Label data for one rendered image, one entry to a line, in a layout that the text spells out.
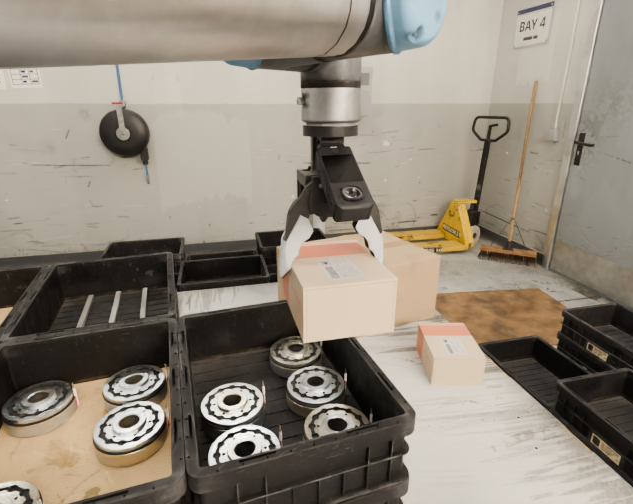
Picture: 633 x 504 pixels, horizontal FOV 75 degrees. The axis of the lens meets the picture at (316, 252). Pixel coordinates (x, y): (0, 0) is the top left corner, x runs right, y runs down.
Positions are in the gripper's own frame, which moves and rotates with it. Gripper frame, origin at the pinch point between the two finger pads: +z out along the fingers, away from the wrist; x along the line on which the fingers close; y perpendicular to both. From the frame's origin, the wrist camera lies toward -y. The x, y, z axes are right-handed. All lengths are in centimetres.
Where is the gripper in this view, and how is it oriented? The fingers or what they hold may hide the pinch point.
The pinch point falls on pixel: (333, 275)
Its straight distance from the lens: 57.8
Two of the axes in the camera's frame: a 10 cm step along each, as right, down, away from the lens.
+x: -9.7, 0.8, -2.2
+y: -2.4, -3.2, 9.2
